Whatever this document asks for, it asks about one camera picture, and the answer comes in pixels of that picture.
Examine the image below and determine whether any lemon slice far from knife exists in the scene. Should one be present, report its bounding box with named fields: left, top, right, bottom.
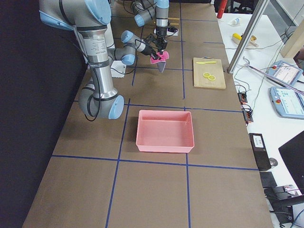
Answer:
left=208, top=75, right=216, bottom=81

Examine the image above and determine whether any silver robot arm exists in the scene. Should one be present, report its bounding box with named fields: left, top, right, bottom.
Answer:
left=131, top=0, right=169, bottom=54
left=39, top=0, right=169, bottom=121

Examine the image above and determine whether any far teach pendant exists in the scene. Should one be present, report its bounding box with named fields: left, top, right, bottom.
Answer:
left=266, top=60, right=303, bottom=86

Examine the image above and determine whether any yellow plastic knife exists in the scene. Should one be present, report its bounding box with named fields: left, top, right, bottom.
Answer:
left=196, top=60, right=217, bottom=65

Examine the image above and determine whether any small white bottle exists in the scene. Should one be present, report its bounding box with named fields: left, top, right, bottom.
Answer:
left=228, top=18, right=241, bottom=26

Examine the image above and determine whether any near teach pendant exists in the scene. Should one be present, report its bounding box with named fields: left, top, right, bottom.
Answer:
left=269, top=86, right=304, bottom=119

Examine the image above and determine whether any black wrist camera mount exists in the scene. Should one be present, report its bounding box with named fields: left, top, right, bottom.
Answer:
left=143, top=34, right=158, bottom=46

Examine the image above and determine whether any wooden toy with yellow roller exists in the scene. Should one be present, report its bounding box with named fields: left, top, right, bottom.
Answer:
left=231, top=33, right=259, bottom=49

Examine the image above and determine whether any lemon slice near knife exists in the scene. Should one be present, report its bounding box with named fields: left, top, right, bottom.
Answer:
left=203, top=72, right=210, bottom=78

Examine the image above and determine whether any far orange black connector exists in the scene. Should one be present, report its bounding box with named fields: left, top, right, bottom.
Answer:
left=237, top=92, right=247, bottom=105

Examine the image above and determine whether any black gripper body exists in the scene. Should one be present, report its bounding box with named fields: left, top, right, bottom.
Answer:
left=139, top=43, right=156, bottom=56
left=156, top=26, right=167, bottom=49

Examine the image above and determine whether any wooden cutting board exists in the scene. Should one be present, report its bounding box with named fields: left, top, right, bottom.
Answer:
left=193, top=57, right=226, bottom=89

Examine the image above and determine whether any aluminium frame post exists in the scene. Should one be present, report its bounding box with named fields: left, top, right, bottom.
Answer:
left=227, top=0, right=270, bottom=74

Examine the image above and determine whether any teach pendant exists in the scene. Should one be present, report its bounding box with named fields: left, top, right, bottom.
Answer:
left=269, top=86, right=304, bottom=119
left=266, top=60, right=303, bottom=86

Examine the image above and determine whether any pink plastic bin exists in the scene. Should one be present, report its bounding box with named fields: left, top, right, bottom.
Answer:
left=136, top=110, right=195, bottom=153

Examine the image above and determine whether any near orange black connector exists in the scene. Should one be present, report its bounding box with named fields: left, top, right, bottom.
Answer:
left=242, top=108, right=253, bottom=124

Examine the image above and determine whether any red cylinder bottle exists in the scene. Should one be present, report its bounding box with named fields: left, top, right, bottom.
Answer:
left=217, top=0, right=228, bottom=19

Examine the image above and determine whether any black monitor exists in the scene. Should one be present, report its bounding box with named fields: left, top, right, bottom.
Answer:
left=279, top=132, right=304, bottom=192

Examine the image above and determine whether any orange black connector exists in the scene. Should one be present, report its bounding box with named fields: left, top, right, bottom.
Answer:
left=237, top=92, right=247, bottom=105
left=242, top=108, right=253, bottom=124

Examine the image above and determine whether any black box with label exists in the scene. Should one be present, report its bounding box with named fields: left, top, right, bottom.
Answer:
left=248, top=133, right=271, bottom=171

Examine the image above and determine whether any white rectangular tray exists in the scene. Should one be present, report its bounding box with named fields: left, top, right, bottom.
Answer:
left=154, top=26, right=179, bottom=38

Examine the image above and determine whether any white camera pole with base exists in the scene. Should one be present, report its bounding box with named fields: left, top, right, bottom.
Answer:
left=105, top=23, right=126, bottom=78

